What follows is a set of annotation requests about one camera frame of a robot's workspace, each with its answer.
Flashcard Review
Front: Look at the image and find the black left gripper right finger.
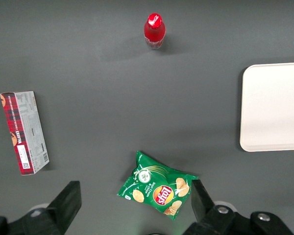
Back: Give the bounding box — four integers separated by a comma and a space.
182, 179, 294, 235

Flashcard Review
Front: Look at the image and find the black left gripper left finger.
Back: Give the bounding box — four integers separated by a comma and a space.
0, 181, 82, 235

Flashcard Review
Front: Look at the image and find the red tartan cookie box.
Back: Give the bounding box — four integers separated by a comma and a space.
0, 91, 50, 176

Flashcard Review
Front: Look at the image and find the white plastic tray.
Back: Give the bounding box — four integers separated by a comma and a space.
239, 62, 294, 153

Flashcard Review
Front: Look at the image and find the green chips bag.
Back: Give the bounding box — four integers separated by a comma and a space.
116, 150, 199, 221

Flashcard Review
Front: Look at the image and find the red cola bottle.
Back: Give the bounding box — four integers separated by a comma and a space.
144, 13, 166, 50

